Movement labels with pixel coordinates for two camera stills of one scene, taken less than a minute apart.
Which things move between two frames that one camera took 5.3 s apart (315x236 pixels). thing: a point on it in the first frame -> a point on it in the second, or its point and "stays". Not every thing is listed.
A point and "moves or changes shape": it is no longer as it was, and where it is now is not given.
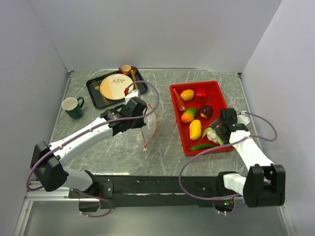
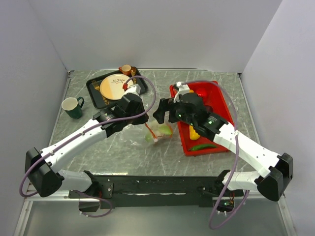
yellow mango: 195,129 stays
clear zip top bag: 149,131 moves or changes shape
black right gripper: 217,130 -> 166,104
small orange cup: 126,69 stays
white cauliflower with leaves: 212,135 moves or changes shape
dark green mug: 71,106 stays
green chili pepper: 200,147 stays
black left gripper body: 137,123 stays
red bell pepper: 201,95 stays
